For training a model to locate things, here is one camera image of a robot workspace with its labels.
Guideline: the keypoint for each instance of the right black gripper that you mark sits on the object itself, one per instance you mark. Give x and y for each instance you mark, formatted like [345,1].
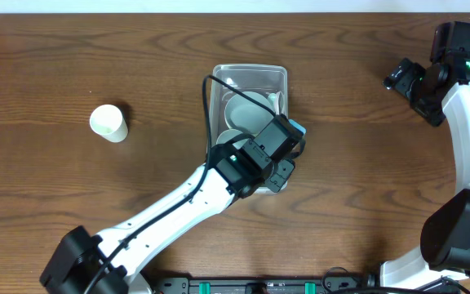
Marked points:
[405,79]

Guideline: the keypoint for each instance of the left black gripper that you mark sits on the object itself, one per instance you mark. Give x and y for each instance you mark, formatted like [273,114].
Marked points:
[281,175]

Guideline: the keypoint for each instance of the grey cup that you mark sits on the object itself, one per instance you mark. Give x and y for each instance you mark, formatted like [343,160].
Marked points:
[229,134]

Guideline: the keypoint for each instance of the grey bowl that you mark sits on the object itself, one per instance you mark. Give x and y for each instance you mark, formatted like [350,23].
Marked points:
[241,114]

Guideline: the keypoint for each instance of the white cup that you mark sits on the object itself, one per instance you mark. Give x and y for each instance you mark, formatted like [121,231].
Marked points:
[108,122]

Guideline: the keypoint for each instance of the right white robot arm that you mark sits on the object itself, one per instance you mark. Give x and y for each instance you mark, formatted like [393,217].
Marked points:
[444,247]

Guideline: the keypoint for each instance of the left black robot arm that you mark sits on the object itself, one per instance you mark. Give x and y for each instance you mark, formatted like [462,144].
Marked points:
[111,260]

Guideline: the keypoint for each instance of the clear plastic container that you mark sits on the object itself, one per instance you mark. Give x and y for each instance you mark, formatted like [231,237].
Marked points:
[254,83]

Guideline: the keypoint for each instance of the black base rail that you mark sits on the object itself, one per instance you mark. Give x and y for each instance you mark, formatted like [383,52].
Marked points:
[332,284]

